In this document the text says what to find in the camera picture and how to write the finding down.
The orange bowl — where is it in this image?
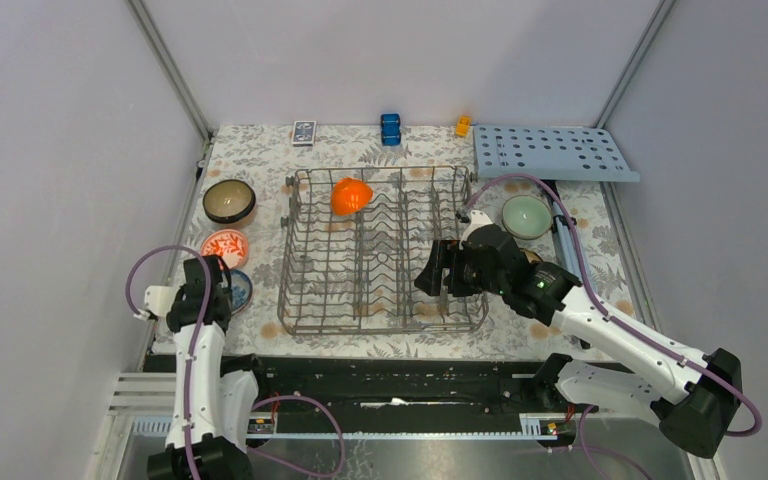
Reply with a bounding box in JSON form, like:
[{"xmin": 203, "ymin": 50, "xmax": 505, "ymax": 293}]
[{"xmin": 330, "ymin": 177, "xmax": 374, "ymax": 216}]

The floral tablecloth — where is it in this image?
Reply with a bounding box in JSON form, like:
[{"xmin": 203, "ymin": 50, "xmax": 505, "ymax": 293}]
[{"xmin": 152, "ymin": 123, "xmax": 648, "ymax": 363}]

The playing card box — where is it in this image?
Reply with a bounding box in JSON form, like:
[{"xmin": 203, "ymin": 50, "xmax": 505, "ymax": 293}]
[{"xmin": 291, "ymin": 120, "xmax": 317, "ymax": 147}]

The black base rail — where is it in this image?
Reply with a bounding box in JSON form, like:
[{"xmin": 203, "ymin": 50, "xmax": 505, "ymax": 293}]
[{"xmin": 142, "ymin": 355, "xmax": 630, "ymax": 435}]

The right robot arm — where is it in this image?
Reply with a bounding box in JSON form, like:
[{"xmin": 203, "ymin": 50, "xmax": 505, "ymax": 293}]
[{"xmin": 414, "ymin": 210, "xmax": 744, "ymax": 459}]

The pale green bowl back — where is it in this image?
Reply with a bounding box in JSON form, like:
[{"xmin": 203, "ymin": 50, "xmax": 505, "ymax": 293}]
[{"xmin": 502, "ymin": 195, "xmax": 553, "ymax": 240}]

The orange toy block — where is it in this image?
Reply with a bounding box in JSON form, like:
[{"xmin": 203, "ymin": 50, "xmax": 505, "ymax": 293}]
[{"xmin": 454, "ymin": 115, "xmax": 472, "ymax": 138}]

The grey wire dish rack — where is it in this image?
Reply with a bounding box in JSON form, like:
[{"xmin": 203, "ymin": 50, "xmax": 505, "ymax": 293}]
[{"xmin": 277, "ymin": 166, "xmax": 488, "ymax": 335}]

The light blue perforated board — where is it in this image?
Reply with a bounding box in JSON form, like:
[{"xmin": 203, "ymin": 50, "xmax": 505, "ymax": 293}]
[{"xmin": 473, "ymin": 124, "xmax": 641, "ymax": 183}]

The blue toy car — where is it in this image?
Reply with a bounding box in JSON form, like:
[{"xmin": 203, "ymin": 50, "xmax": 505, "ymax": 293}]
[{"xmin": 380, "ymin": 113, "xmax": 402, "ymax": 146}]

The dark brown patterned bowl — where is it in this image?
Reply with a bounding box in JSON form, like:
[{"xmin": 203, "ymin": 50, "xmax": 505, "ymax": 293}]
[{"xmin": 521, "ymin": 248, "xmax": 544, "ymax": 264}]

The blue floral white bowl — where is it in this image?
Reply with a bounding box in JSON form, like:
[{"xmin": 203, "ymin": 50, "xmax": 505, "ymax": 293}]
[{"xmin": 230, "ymin": 269, "xmax": 253, "ymax": 315}]

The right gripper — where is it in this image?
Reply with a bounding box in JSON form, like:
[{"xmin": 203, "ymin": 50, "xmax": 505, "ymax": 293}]
[{"xmin": 413, "ymin": 239, "xmax": 507, "ymax": 298}]

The brown glazed bowl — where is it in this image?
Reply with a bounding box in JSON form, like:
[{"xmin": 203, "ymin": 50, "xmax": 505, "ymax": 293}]
[{"xmin": 202, "ymin": 179, "xmax": 257, "ymax": 225}]

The red and white bowl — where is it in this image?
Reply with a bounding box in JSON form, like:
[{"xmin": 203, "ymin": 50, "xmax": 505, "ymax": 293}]
[{"xmin": 200, "ymin": 229, "xmax": 250, "ymax": 268}]

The white slotted cable duct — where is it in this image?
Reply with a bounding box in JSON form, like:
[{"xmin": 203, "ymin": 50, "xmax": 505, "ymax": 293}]
[{"xmin": 132, "ymin": 413, "xmax": 577, "ymax": 440}]

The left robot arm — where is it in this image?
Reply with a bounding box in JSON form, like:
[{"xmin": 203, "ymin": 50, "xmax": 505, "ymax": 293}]
[{"xmin": 132, "ymin": 253, "xmax": 271, "ymax": 479}]

